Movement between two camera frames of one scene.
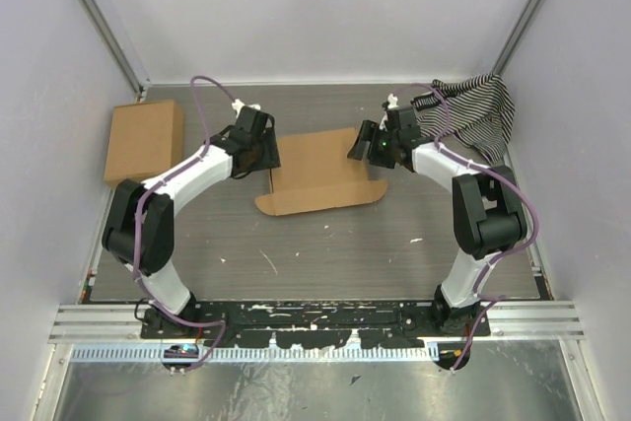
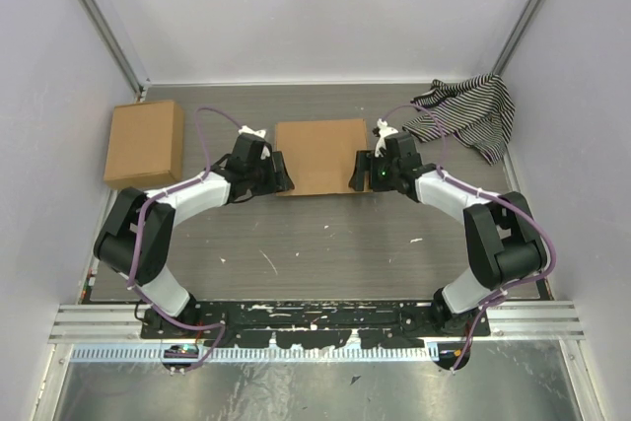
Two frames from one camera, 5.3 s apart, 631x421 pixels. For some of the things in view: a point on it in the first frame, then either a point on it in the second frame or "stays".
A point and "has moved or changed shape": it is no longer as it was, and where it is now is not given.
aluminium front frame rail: [538, 319] stays
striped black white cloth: [479, 113] stays
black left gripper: [272, 157] → [280, 181]
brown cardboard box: [316, 173] has moved or changed shape
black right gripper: [369, 132] → [367, 162]
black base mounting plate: [315, 324] stays
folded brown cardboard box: [144, 139] stays
